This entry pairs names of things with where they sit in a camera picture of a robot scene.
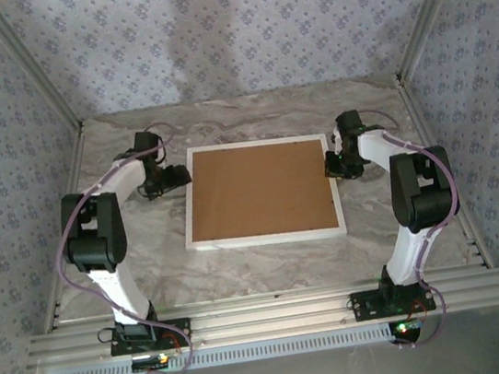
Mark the white wooden picture frame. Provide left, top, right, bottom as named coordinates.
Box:
left=172, top=127, right=349, bottom=258

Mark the grey slotted cable duct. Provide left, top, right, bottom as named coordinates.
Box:
left=43, top=320, right=397, bottom=374

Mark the aluminium side rail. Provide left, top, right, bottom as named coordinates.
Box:
left=396, top=70, right=494, bottom=278
left=17, top=124, right=113, bottom=333

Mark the blue photo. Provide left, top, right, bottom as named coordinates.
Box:
left=177, top=133, right=342, bottom=249

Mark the aluminium mounting rail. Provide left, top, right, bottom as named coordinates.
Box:
left=21, top=258, right=499, bottom=372

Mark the aluminium corner post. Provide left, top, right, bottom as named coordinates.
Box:
left=385, top=0, right=490, bottom=84
left=0, top=0, right=86, bottom=142

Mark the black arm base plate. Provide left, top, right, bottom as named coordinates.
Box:
left=348, top=280, right=438, bottom=324
left=107, top=316, right=194, bottom=358

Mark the small circuit board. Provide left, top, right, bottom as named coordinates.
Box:
left=130, top=352, right=172, bottom=374
left=388, top=316, right=426, bottom=346

